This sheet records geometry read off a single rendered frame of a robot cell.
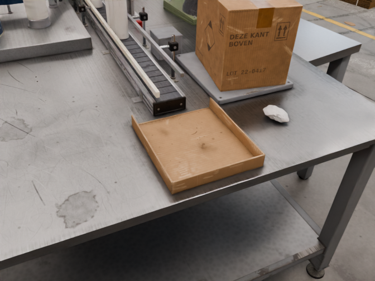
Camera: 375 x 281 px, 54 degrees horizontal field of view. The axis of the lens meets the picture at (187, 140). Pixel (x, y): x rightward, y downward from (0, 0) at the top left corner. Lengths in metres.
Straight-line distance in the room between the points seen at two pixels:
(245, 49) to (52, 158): 0.65
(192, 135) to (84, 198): 0.35
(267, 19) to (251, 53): 0.11
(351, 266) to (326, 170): 0.66
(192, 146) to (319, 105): 0.48
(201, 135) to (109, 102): 0.34
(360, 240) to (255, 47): 1.20
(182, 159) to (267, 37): 0.48
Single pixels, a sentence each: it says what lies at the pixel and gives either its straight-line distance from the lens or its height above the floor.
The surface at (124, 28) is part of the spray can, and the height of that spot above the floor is 0.93.
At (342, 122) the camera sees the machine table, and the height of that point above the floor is 0.83.
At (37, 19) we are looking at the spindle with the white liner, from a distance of 1.68.
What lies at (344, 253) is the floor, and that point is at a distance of 1.96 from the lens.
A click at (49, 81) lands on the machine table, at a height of 0.83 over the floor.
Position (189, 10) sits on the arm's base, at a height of 0.88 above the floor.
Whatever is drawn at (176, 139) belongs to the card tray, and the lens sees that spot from 1.03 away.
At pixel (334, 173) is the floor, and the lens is 2.35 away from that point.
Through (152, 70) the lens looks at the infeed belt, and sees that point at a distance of 1.28.
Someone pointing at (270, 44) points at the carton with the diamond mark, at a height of 1.00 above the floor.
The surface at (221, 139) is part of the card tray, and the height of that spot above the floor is 0.83.
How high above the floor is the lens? 1.47
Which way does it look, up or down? 38 degrees down
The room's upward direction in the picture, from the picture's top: 2 degrees clockwise
